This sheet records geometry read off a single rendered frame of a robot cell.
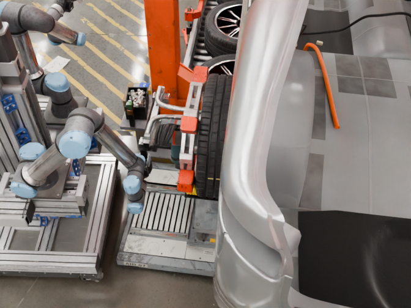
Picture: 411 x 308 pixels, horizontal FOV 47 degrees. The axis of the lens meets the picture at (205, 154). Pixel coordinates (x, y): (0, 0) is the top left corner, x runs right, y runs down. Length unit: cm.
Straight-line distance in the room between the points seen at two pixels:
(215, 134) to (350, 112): 72
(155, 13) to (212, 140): 80
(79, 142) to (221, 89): 76
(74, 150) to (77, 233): 114
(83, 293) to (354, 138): 180
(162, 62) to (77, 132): 103
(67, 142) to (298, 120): 95
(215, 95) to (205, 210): 95
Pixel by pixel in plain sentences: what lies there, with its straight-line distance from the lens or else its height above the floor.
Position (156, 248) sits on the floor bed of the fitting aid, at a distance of 300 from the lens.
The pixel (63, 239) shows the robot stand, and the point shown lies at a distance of 298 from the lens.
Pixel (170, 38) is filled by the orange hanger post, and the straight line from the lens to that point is 266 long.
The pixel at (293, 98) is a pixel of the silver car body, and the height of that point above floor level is 132.
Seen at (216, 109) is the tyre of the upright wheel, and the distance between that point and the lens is 220.
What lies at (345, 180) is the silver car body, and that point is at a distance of 230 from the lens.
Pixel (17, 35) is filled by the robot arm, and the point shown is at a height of 133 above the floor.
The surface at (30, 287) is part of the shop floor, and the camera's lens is 312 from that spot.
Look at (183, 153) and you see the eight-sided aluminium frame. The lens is 225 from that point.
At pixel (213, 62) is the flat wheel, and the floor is 50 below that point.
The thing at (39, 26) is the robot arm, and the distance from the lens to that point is 242.
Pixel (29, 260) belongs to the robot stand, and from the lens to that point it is 294.
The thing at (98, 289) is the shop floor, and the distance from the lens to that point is 301.
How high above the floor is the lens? 270
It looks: 50 degrees down
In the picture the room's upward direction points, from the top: 2 degrees clockwise
